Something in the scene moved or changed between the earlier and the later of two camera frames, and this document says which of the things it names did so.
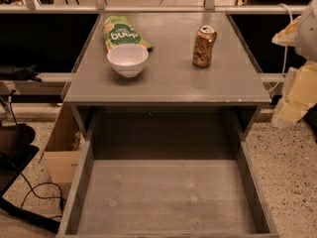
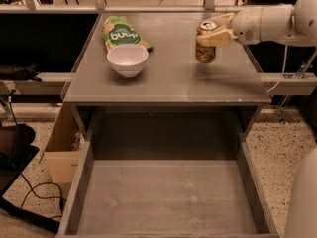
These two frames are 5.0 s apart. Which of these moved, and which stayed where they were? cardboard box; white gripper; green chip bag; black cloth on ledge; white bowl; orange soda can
Moved: white gripper; orange soda can
Stayed: green chip bag; white bowl; cardboard box; black cloth on ledge
